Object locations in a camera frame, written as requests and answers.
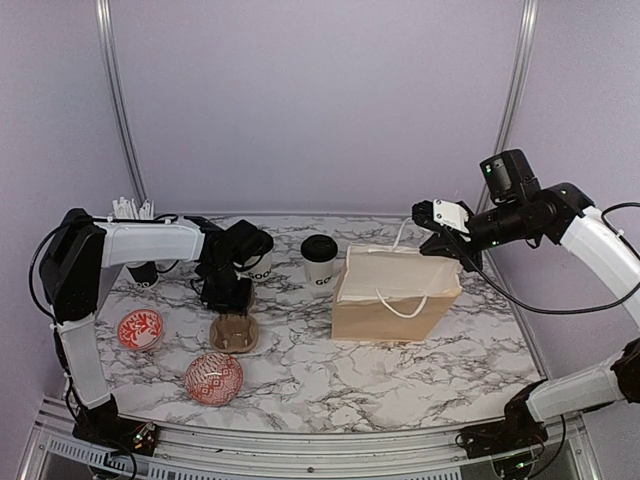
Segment red floral pattern bowl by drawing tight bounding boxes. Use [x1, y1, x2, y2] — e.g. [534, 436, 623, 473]
[117, 309, 164, 351]

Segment brown cardboard cup carrier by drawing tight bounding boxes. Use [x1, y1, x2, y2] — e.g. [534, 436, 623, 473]
[210, 314, 259, 354]

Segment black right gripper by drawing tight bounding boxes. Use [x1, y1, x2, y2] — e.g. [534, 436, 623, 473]
[419, 198, 538, 272]

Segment white paper coffee cup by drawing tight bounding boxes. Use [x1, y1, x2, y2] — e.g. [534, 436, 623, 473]
[245, 247, 273, 283]

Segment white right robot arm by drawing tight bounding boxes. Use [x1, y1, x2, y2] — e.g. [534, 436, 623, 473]
[412, 149, 639, 448]

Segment front aluminium rail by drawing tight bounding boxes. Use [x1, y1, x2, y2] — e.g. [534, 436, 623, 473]
[18, 404, 602, 479]

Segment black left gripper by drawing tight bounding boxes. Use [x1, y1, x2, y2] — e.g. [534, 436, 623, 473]
[200, 260, 252, 314]

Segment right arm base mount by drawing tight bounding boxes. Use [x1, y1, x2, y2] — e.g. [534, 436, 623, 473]
[455, 419, 548, 459]

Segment right aluminium frame post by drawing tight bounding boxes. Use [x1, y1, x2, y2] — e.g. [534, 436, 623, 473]
[494, 0, 539, 154]

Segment brown paper bag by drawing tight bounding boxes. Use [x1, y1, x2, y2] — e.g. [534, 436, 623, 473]
[331, 230, 462, 342]

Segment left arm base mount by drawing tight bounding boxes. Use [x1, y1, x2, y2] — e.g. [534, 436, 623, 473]
[72, 415, 159, 457]

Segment aluminium frame post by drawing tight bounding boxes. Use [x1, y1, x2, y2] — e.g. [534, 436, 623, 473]
[94, 0, 148, 203]
[494, 0, 539, 154]

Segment black cup with straws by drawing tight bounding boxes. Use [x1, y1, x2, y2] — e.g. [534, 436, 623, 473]
[112, 196, 158, 288]

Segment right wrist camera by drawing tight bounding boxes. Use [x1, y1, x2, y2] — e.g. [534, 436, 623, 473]
[411, 199, 472, 235]

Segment left aluminium frame post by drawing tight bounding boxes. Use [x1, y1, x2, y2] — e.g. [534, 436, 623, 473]
[94, 0, 148, 203]

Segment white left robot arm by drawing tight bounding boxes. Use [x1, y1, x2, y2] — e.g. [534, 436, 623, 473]
[37, 208, 266, 445]

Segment red geometric pattern bowl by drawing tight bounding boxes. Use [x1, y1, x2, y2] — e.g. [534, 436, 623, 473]
[185, 352, 244, 406]

